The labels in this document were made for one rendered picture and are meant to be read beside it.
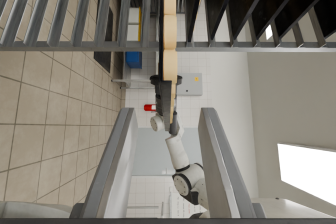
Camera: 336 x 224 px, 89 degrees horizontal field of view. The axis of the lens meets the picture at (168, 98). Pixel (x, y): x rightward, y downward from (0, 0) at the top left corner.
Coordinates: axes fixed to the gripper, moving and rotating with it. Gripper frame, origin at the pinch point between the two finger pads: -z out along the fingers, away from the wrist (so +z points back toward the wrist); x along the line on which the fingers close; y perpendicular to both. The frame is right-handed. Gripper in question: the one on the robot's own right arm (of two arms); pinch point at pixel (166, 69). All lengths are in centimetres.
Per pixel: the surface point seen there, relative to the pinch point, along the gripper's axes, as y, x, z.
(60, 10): -20, -46, -20
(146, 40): -9.4, -8.0, -9.2
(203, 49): -8.3, 15.0, -6.0
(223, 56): -352, 134, 76
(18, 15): -18, -63, -18
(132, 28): -319, -73, 11
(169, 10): 33.2, 0.8, -19.6
